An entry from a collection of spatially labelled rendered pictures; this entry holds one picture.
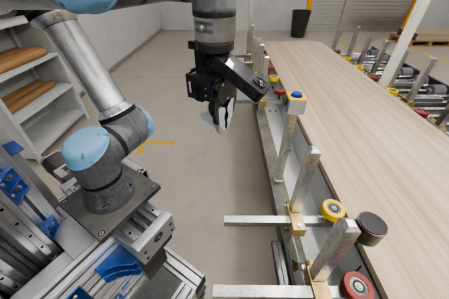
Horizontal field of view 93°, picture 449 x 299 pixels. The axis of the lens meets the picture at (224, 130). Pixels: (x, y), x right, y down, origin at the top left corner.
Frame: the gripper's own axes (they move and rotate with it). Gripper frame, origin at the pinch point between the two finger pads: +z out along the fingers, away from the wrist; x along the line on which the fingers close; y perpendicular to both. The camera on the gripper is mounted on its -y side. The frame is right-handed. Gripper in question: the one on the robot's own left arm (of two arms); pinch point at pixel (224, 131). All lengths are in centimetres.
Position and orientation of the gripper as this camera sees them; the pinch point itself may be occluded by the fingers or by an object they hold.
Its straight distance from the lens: 50.6
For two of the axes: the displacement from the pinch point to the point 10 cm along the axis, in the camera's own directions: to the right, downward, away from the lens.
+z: 0.0, 8.0, 6.0
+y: -8.5, -3.2, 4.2
